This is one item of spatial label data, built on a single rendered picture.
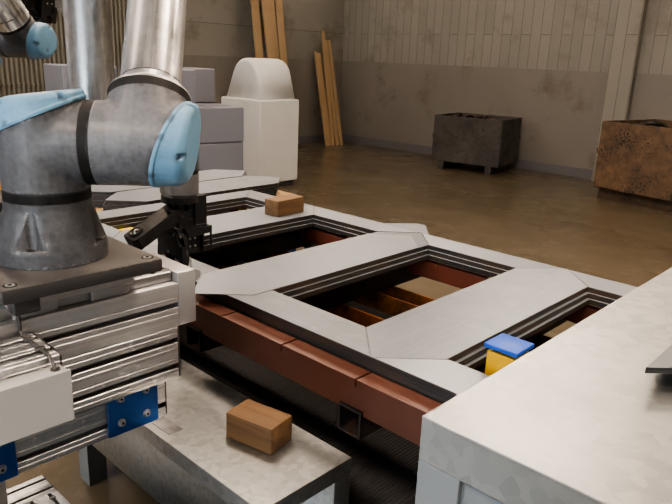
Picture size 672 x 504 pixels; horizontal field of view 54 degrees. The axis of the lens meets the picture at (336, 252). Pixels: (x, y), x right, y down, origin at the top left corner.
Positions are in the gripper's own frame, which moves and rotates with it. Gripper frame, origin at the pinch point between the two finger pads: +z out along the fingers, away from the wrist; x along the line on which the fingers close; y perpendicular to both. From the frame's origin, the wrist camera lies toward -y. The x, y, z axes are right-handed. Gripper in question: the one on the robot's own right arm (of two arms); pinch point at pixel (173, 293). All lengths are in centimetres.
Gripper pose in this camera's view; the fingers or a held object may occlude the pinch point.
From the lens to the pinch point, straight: 136.4
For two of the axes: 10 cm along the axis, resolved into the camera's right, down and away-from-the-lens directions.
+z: -0.4, 9.6, 2.9
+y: 6.9, -1.8, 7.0
